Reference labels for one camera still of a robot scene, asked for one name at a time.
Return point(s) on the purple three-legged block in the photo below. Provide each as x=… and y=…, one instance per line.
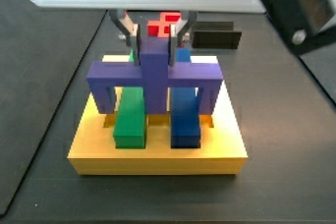
x=155, y=77

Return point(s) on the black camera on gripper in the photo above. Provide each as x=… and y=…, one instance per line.
x=304, y=22

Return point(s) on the blue long bar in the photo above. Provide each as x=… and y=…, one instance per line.
x=186, y=130

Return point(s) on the yellow slotted board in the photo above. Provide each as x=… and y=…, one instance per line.
x=220, y=155

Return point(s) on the red cross-shaped block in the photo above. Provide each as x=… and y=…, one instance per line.
x=159, y=27

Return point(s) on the green long bar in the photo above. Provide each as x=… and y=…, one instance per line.
x=130, y=128

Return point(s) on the black angled bracket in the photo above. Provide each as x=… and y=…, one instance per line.
x=215, y=35

